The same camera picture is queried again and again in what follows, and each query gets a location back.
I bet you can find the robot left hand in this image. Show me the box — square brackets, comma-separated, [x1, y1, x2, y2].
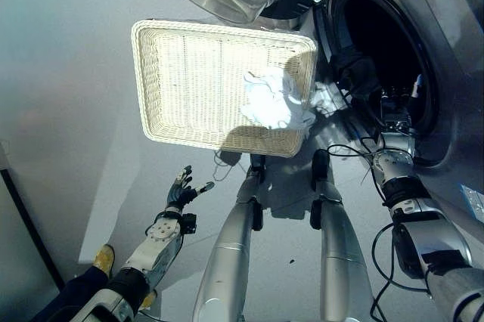
[165, 165, 216, 213]

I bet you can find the cream wicker basket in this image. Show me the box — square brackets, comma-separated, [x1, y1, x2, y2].
[131, 19, 318, 159]

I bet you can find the person's leg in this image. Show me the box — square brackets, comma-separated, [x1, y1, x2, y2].
[29, 265, 111, 322]

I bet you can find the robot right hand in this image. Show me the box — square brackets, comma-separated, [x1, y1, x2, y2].
[330, 47, 383, 102]

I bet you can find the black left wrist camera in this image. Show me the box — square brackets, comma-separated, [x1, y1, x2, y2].
[180, 213, 198, 235]

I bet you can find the person's yellow shoe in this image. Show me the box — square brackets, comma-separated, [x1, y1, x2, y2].
[138, 289, 158, 311]
[93, 244, 116, 278]

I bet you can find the white crumpled cloth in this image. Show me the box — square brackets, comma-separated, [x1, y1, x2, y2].
[240, 67, 315, 131]

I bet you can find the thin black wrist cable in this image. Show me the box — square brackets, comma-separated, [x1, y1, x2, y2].
[327, 135, 386, 197]

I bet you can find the thin black thread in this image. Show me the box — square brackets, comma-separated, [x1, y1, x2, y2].
[210, 149, 244, 182]

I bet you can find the robot leg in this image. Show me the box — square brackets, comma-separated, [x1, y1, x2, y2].
[191, 153, 268, 322]
[309, 149, 375, 322]

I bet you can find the robot left leg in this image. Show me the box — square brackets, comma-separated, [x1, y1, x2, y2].
[191, 153, 268, 322]

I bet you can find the robot right leg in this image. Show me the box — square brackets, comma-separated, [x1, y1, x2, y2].
[309, 149, 375, 322]

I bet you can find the silver front-load washing machine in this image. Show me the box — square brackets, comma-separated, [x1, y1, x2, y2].
[298, 0, 484, 274]

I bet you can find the black cable loop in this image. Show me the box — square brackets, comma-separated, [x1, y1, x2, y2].
[369, 221, 430, 322]

